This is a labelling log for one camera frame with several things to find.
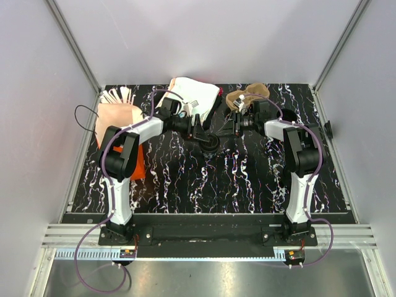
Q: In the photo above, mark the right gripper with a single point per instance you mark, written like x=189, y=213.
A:
x=232, y=127

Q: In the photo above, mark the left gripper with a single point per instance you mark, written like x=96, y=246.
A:
x=196, y=132

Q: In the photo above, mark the black cup lid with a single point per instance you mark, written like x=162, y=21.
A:
x=212, y=145

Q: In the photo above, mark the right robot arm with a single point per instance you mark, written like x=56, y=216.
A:
x=304, y=157

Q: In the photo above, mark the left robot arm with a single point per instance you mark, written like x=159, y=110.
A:
x=118, y=156

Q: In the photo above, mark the black cloth under napkins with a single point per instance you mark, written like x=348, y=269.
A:
x=207, y=122

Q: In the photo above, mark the stack of white napkins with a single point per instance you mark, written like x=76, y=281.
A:
x=185, y=90

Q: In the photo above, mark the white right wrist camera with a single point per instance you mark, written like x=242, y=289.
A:
x=240, y=104

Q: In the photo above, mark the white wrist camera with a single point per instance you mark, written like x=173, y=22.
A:
x=240, y=104
x=188, y=108

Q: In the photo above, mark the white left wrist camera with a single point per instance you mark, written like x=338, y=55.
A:
x=188, y=108

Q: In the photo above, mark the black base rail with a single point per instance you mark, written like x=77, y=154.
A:
x=208, y=236

